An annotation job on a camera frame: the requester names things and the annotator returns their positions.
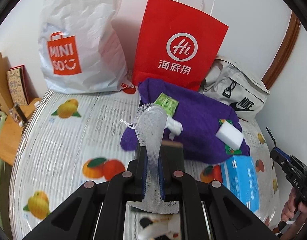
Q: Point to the purple cloth bag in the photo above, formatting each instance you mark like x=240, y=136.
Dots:
x=198, y=115

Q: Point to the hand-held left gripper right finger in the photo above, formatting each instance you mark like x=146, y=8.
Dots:
x=161, y=180

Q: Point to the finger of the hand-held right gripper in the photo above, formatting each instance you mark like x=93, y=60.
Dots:
x=281, y=153
x=273, y=145

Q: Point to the person's right hand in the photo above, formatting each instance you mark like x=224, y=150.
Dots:
x=289, y=205

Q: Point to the grey waist bag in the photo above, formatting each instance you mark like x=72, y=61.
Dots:
x=243, y=85

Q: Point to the white sponge block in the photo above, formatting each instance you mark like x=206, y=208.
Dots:
x=229, y=135

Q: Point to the patterned book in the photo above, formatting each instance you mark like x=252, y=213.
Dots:
x=17, y=85

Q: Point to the clear glass ornament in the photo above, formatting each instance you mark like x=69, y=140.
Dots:
x=13, y=113

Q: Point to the white plastic shopping bag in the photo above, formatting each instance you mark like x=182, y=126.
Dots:
x=88, y=42

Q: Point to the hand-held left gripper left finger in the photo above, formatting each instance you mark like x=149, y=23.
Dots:
x=143, y=177

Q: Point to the red paper bag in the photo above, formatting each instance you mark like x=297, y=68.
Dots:
x=178, y=30

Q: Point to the black stand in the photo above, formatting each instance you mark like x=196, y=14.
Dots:
x=19, y=115

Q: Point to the brown wooden door frame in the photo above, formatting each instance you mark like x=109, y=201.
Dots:
x=286, y=52

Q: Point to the blue tissue pack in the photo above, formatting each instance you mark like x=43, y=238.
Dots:
x=241, y=180

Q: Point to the wooden nightstand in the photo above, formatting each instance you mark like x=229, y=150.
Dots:
x=8, y=135

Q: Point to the red and white packet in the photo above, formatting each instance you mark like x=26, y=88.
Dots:
x=128, y=87

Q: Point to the green fruit-print packet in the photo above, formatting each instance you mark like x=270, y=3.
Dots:
x=232, y=150

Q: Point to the green wet wipes pack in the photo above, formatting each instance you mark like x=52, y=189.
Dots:
x=166, y=103

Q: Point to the white tissue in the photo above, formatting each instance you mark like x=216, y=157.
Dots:
x=174, y=127

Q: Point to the fruit-print tablecloth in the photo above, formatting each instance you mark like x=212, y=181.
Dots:
x=56, y=155

